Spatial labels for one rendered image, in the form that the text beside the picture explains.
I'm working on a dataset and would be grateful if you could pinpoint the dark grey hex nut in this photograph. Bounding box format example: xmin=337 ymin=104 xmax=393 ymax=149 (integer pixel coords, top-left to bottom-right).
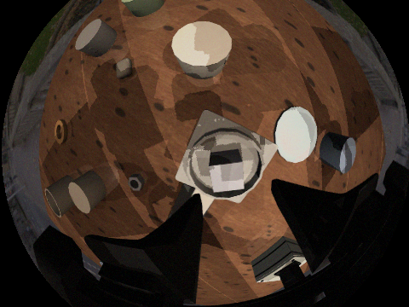
xmin=129 ymin=174 xmax=144 ymax=191

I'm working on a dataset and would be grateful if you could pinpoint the white round dish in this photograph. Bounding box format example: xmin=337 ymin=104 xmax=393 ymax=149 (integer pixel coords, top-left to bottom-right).
xmin=274 ymin=107 xmax=317 ymax=164

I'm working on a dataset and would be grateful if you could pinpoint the beige balance beam with square pans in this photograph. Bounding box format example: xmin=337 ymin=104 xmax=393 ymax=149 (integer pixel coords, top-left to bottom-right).
xmin=170 ymin=109 xmax=279 ymax=217

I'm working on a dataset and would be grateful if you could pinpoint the grey pebble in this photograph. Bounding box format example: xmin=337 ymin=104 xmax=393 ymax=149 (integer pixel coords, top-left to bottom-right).
xmin=116 ymin=58 xmax=133 ymax=79

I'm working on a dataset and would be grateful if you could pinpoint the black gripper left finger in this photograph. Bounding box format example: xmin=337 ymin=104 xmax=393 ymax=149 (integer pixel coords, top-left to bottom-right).
xmin=84 ymin=194 xmax=204 ymax=304

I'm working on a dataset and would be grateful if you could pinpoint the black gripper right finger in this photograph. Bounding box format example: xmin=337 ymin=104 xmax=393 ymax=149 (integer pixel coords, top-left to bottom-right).
xmin=270 ymin=173 xmax=379 ymax=273

